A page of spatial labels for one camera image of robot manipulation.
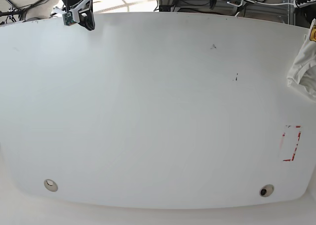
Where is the right table grommet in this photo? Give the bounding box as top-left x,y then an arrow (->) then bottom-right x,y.
259,185 -> 274,197

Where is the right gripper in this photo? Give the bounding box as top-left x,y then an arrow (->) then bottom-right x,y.
53,0 -> 95,31

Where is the white printed T-shirt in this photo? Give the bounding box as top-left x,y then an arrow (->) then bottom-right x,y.
287,19 -> 316,101

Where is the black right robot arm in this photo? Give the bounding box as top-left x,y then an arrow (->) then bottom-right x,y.
53,0 -> 95,31

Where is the table grommet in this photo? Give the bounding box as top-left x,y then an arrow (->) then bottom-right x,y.
259,185 -> 274,197
44,179 -> 58,192

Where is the red tape rectangle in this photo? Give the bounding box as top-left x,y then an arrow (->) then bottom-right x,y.
279,125 -> 302,162

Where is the left table grommet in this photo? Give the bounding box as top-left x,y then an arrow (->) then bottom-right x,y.
44,179 -> 58,192

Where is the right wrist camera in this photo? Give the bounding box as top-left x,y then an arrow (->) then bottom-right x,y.
62,11 -> 76,26

